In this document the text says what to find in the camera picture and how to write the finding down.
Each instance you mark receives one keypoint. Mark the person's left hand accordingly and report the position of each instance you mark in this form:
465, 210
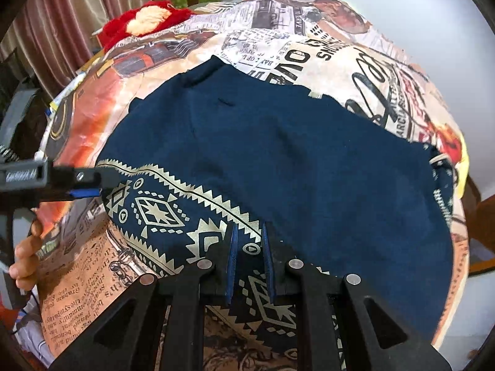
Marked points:
25, 255

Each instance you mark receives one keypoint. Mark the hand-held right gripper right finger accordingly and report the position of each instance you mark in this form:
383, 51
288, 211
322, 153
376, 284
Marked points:
267, 262

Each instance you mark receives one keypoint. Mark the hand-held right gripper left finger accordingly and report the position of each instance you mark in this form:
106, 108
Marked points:
230, 262

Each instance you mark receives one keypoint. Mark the striped curtain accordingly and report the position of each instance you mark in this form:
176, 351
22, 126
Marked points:
58, 27

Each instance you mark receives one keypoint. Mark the navy patterned garment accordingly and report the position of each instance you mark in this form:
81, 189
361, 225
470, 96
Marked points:
309, 162

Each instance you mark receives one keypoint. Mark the white cloth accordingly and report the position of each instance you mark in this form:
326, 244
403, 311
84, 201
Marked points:
34, 328

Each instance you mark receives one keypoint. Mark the printed blanket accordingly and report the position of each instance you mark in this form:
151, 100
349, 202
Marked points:
96, 96

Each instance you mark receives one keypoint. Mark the grey plastic object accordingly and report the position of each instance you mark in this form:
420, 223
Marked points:
17, 119

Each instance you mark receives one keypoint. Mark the red plush pillow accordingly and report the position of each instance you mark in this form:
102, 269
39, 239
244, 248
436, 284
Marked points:
131, 21

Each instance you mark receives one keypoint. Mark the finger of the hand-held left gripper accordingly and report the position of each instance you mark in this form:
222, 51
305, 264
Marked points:
92, 177
83, 192

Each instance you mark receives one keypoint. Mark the wooden bedpost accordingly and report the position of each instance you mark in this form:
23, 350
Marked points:
475, 224

